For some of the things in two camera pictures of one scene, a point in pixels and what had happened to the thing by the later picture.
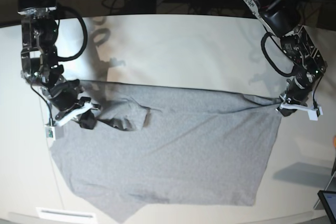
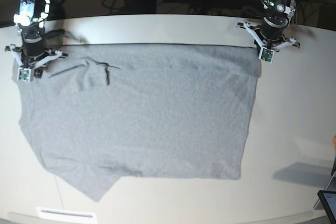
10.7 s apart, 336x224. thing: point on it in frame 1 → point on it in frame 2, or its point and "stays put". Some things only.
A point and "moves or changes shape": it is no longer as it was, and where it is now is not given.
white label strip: (65, 214) stays put
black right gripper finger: (87, 119) → (38, 72)
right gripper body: (299, 93) → (269, 33)
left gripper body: (63, 96) → (33, 52)
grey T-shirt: (154, 144) moves or changes shape
